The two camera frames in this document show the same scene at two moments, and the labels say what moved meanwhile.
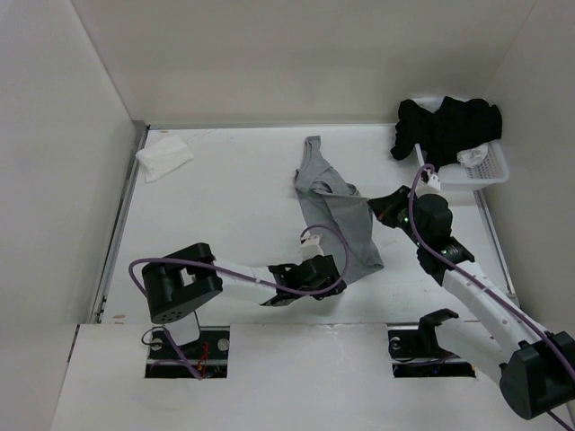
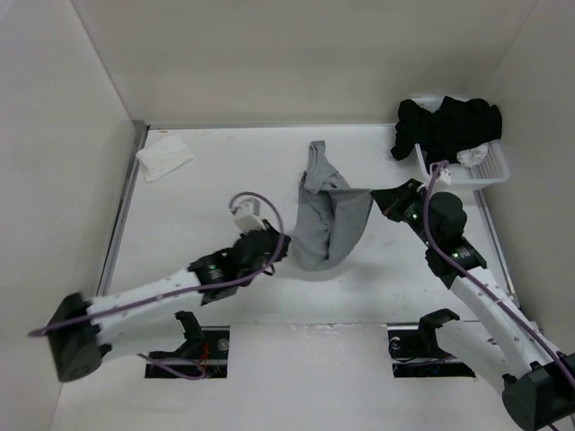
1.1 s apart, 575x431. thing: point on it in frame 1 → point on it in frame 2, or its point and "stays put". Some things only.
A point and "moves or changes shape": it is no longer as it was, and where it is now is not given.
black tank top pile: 442,134 stays put
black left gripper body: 321,295 → 269,256
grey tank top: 332,200 moves or changes shape
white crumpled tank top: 473,157 stays put
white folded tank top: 161,157 stays put
